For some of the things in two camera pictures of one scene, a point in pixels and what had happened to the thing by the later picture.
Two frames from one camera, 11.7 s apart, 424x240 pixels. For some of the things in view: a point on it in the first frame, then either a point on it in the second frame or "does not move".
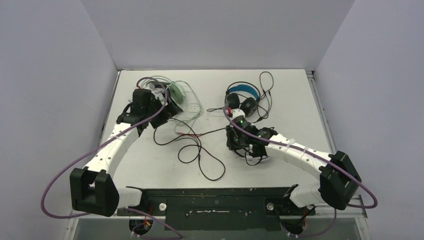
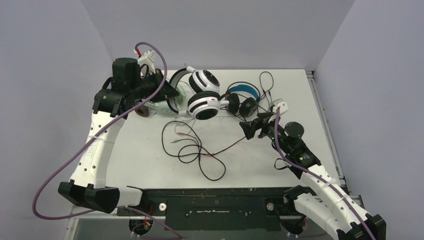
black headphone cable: [184, 136] -> [178, 155]
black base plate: [218, 208] does not move
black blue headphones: [244, 94] does not move
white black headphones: [245, 154] -> [205, 102]
